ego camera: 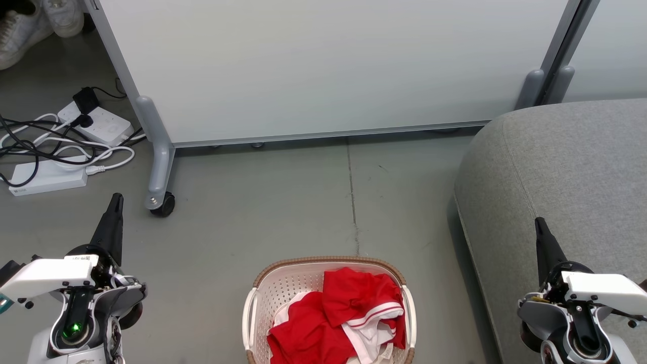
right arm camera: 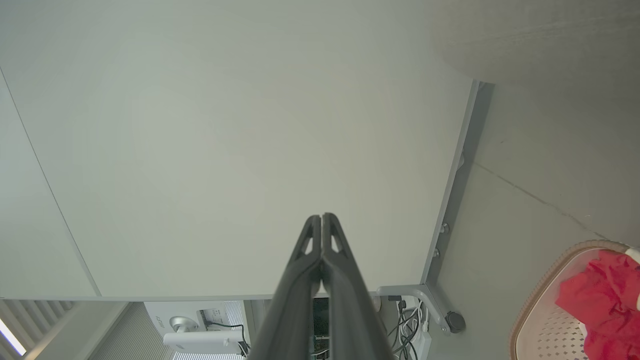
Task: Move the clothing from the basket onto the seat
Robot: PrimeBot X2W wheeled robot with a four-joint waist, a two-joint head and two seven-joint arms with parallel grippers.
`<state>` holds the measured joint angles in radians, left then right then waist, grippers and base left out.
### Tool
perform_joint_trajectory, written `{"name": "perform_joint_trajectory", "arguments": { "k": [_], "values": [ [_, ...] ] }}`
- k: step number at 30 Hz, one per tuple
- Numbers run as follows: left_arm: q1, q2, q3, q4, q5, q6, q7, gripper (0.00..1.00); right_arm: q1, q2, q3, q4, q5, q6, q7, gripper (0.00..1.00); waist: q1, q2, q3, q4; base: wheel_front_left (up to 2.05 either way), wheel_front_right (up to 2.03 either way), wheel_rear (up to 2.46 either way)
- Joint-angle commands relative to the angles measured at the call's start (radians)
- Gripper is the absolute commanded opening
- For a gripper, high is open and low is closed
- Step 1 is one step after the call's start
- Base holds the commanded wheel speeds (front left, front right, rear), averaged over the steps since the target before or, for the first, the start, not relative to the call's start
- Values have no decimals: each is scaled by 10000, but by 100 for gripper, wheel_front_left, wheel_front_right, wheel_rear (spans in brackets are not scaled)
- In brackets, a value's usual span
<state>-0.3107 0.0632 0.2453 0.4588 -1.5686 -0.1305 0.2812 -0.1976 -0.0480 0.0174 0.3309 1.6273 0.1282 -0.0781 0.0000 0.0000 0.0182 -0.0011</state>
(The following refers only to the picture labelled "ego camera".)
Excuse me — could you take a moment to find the grey partition post foot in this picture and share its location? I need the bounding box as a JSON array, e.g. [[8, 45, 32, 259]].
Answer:
[[546, 66, 576, 105], [515, 69, 546, 110]]

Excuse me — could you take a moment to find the plain red garment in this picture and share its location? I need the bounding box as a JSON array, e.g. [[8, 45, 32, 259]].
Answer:
[[266, 291, 357, 364]]

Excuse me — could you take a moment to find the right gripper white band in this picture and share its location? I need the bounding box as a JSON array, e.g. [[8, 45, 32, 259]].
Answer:
[[521, 217, 647, 318]]

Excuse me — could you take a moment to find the black power adapter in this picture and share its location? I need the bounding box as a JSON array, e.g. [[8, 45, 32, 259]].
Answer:
[[72, 87, 101, 115]]

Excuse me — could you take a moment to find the white plastic laundry basket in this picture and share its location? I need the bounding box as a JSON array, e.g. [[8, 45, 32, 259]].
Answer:
[[242, 256, 418, 364]]

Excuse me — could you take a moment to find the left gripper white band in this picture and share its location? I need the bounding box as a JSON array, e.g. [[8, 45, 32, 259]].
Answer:
[[0, 193, 147, 305]]

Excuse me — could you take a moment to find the grey fabric sofa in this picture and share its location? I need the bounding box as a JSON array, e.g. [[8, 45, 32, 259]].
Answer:
[[453, 99, 647, 364]]

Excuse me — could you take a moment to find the red garment white striped trim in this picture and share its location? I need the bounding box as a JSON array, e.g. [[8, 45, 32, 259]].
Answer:
[[322, 267, 407, 364]]

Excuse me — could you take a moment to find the black cable bundle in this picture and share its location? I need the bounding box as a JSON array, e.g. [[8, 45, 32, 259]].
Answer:
[[0, 115, 98, 188]]

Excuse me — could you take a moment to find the large white partition panel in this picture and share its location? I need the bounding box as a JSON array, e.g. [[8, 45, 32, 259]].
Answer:
[[83, 0, 582, 149]]

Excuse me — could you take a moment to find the short white power strip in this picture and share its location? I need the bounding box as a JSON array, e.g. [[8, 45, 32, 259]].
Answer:
[[57, 101, 135, 148]]

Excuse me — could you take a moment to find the narrow white partition panel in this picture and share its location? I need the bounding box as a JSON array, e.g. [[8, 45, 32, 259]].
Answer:
[[538, 0, 647, 104]]

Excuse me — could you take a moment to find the white power cable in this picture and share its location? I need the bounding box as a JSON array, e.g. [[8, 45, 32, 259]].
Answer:
[[0, 113, 136, 175]]

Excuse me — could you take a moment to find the black caster wheel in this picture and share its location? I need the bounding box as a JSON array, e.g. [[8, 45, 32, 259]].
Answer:
[[150, 192, 176, 218]]

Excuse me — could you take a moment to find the grey partition leg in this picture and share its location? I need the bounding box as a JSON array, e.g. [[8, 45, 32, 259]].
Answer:
[[134, 96, 176, 211]]

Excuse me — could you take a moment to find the long white power strip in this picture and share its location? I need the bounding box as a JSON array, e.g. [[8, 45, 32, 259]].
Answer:
[[9, 155, 88, 197]]

